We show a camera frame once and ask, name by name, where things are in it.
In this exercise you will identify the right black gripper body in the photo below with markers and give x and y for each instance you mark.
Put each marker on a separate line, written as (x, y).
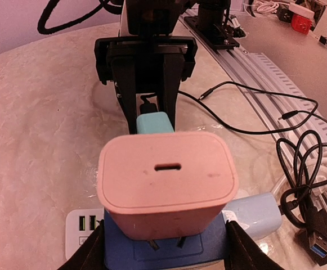
(147, 54)

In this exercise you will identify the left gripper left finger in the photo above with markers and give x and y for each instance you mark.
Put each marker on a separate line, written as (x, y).
(90, 256)

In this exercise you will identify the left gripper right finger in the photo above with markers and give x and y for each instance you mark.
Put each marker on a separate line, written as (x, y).
(244, 252)

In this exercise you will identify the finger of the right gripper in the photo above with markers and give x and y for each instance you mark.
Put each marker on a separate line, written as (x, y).
(123, 71)
(171, 77)

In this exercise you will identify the dark blue cube socket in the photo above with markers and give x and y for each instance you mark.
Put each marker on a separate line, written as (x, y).
(209, 247)

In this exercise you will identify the white power strip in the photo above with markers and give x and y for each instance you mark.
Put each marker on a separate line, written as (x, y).
(79, 224)

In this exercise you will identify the light blue plug adapter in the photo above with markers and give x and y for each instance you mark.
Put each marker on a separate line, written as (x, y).
(258, 215)

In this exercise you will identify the teal plug adapter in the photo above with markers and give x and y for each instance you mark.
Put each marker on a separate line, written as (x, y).
(154, 122)

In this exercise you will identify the pink plug adapter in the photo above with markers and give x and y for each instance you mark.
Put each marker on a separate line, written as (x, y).
(165, 185)

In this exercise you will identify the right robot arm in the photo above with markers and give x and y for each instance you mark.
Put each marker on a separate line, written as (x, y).
(149, 19)

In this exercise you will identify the red box in background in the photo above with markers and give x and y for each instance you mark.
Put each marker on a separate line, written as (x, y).
(301, 24)

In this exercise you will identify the aluminium front rail frame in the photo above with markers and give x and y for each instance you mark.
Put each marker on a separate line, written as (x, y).
(272, 57)

